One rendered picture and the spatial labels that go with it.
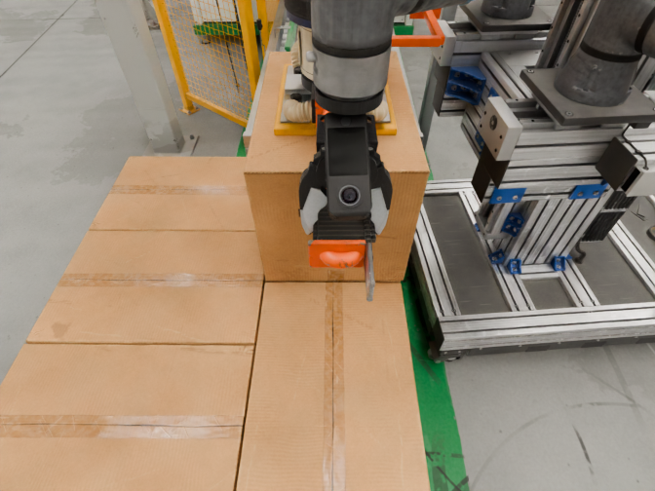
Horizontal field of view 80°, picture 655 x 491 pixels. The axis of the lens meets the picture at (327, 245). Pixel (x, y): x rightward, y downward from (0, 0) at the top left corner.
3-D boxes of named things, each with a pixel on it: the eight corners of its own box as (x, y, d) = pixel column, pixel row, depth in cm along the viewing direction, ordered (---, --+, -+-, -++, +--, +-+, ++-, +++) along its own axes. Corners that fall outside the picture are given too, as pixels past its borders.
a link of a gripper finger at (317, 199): (310, 210, 58) (334, 164, 52) (309, 240, 54) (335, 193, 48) (290, 205, 57) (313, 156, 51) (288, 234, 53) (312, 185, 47)
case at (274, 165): (281, 156, 153) (269, 51, 123) (383, 156, 153) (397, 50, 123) (265, 282, 114) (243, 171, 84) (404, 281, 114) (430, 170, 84)
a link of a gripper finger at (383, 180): (399, 199, 51) (379, 146, 45) (400, 207, 50) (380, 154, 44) (364, 209, 52) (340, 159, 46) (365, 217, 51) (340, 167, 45)
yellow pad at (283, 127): (284, 69, 115) (283, 52, 111) (318, 69, 115) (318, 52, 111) (273, 136, 92) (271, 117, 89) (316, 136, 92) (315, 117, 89)
